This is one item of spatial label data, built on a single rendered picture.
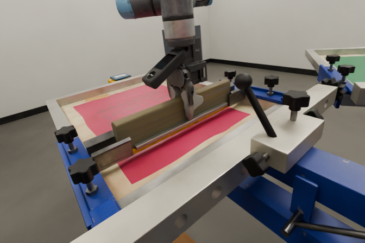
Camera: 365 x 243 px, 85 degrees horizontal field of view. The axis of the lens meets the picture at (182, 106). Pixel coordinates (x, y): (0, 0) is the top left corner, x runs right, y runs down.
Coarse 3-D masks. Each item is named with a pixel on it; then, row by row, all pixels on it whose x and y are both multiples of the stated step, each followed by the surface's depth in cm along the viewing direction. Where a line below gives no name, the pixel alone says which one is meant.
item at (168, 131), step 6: (210, 108) 60; (216, 108) 60; (198, 114) 57; (204, 114) 58; (186, 120) 55; (192, 120) 55; (174, 126) 53; (180, 126) 53; (162, 132) 50; (168, 132) 51; (150, 138) 49; (156, 138) 49; (138, 144) 47; (144, 144) 47
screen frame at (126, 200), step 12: (108, 84) 100; (120, 84) 102; (132, 84) 106; (204, 84) 84; (72, 96) 90; (84, 96) 93; (48, 108) 77; (60, 108) 76; (264, 108) 64; (276, 108) 57; (60, 120) 65; (252, 120) 52; (240, 132) 48; (216, 144) 44; (192, 156) 41; (180, 168) 39; (156, 180) 36; (132, 192) 34; (144, 192) 34; (120, 204) 32
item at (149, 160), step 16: (112, 96) 93; (80, 112) 79; (96, 128) 65; (160, 144) 53; (176, 144) 52; (192, 144) 51; (128, 160) 48; (144, 160) 47; (160, 160) 47; (128, 176) 43; (144, 176) 42
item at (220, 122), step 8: (136, 88) 100; (144, 88) 98; (152, 88) 97; (160, 88) 96; (128, 96) 91; (224, 112) 66; (232, 112) 65; (240, 112) 64; (208, 120) 62; (216, 120) 61; (224, 120) 61; (232, 120) 60; (240, 120) 60; (192, 128) 59; (200, 128) 58; (208, 128) 58; (216, 128) 57; (224, 128) 57; (200, 136) 54; (208, 136) 54
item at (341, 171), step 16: (304, 160) 30; (320, 160) 30; (336, 160) 29; (272, 176) 34; (288, 176) 31; (304, 176) 29; (320, 176) 27; (336, 176) 26; (352, 176) 26; (320, 192) 28; (336, 192) 26; (352, 192) 25; (336, 208) 27; (352, 208) 25
